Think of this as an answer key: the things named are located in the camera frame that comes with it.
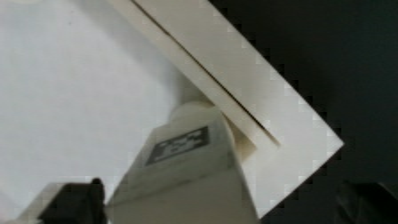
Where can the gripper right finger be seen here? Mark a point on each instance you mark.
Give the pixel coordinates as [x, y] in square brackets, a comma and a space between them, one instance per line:
[367, 203]

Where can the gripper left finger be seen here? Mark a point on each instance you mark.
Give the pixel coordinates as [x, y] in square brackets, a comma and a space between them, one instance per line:
[68, 204]

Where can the white leg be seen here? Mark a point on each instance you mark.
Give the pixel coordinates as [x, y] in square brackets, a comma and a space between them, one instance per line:
[184, 186]

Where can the white square tabletop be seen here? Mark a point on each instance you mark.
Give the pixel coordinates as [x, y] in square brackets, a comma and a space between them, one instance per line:
[107, 61]

